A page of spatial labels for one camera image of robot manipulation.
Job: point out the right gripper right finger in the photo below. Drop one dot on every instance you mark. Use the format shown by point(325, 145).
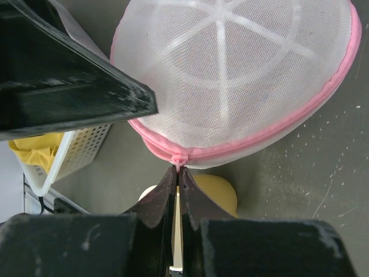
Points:
point(202, 220)

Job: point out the white pink mesh laundry bag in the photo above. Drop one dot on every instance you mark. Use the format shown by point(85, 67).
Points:
point(232, 77)

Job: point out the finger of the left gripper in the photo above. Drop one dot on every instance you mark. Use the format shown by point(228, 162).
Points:
point(54, 78)

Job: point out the yellow mug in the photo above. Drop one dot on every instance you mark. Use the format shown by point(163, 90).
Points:
point(223, 194)

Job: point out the white plastic laundry basket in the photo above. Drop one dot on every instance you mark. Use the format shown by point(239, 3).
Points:
point(78, 149)

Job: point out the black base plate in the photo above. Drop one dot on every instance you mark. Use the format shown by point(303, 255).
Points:
point(57, 205)

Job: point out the yellow garment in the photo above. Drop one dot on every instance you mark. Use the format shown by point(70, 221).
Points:
point(37, 151)

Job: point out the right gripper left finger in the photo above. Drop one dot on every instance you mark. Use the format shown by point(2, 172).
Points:
point(148, 230)

